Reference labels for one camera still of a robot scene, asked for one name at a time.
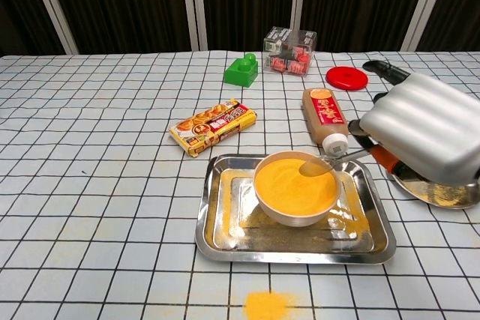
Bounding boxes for clear plastic box red items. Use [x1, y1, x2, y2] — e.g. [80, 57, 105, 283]
[262, 25, 317, 78]

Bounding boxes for beige bowl of yellow powder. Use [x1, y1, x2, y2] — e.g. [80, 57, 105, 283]
[253, 151, 342, 228]

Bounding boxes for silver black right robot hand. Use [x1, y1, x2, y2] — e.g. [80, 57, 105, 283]
[348, 59, 480, 186]

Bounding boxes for white black checkered tablecloth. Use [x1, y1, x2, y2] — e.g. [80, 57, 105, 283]
[0, 49, 480, 320]

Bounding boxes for round stainless steel plate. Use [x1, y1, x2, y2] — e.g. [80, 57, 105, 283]
[389, 164, 480, 209]

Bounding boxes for rectangular stainless steel tray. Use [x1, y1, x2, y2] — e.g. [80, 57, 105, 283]
[194, 153, 398, 265]

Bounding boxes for spilled yellow powder pile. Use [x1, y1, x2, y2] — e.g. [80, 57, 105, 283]
[243, 290, 301, 320]

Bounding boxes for brown juice bottle red label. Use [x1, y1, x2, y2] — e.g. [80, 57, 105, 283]
[301, 87, 351, 158]

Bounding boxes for green toy building block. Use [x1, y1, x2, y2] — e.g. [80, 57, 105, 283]
[223, 52, 260, 89]

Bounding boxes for metal spoon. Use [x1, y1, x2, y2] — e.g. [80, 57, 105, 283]
[298, 149, 371, 178]

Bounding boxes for red round plastic disc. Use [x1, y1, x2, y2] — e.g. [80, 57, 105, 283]
[325, 66, 370, 92]

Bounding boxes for yellow snack package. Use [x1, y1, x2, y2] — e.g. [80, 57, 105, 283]
[168, 98, 258, 158]

